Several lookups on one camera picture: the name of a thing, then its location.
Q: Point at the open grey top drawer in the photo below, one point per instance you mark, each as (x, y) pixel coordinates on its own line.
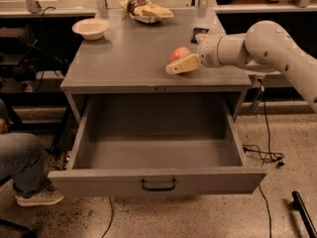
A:
(124, 138)

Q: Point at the dark machinery left shelf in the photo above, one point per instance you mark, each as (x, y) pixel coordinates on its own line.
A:
(17, 54)

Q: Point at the grey metal cabinet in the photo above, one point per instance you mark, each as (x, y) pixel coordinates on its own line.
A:
(131, 57)

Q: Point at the white bowl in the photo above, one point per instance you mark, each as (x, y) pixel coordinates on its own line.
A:
(91, 29)

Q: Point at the dark blue snack packet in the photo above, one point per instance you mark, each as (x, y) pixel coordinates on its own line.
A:
(198, 31)

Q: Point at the crumpled chip bag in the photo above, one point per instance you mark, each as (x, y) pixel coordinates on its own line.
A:
(145, 11)

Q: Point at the person leg in jeans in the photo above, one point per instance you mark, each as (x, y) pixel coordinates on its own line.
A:
(22, 157)

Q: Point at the black drawer handle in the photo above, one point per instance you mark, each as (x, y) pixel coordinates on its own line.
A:
(158, 186)

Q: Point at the black pole on floor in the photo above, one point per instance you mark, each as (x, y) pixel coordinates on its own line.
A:
(299, 205)

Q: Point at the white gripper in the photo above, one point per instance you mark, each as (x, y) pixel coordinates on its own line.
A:
(208, 53)

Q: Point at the red apple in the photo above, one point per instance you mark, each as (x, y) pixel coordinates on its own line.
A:
(178, 53)

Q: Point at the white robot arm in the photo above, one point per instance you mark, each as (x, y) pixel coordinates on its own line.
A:
(265, 45)

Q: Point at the white sneaker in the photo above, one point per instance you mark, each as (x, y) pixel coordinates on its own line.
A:
(47, 196)

